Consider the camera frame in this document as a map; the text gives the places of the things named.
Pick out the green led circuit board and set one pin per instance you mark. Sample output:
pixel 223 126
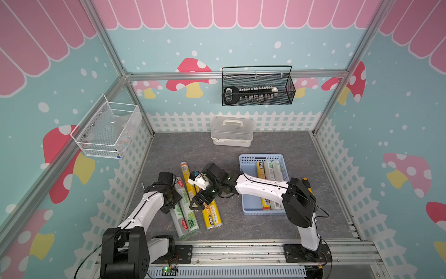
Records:
pixel 169 271

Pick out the blue plastic basket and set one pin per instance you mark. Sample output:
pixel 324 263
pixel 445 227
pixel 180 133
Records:
pixel 252 205

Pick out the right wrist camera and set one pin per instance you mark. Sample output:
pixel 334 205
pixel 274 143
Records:
pixel 199 180

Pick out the orange black screwdriver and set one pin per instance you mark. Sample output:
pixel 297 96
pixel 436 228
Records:
pixel 306 182

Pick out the black socket bit holder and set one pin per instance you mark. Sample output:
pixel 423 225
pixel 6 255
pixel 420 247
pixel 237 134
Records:
pixel 233 95

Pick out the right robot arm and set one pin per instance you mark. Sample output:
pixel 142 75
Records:
pixel 295 196

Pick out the white wire wall basket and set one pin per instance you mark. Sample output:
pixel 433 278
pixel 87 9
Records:
pixel 108 129

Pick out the short yellow wrap roll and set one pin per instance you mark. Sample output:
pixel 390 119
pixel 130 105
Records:
pixel 186 174

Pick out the white lidded storage box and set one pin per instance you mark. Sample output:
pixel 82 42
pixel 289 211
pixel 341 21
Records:
pixel 232 131

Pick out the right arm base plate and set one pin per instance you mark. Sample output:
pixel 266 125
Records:
pixel 296 253

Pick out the aluminium front rail frame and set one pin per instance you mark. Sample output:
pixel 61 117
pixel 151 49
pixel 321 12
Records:
pixel 266 259

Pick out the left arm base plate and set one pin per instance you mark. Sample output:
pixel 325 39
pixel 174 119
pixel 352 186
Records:
pixel 181 254

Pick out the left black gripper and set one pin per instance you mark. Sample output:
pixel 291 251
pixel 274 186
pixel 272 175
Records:
pixel 177 196

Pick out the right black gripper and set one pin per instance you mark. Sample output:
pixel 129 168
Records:
pixel 200 195

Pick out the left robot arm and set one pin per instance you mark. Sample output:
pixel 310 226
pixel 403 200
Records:
pixel 126 253

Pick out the black wire wall basket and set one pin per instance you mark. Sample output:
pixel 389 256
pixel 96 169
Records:
pixel 257 85

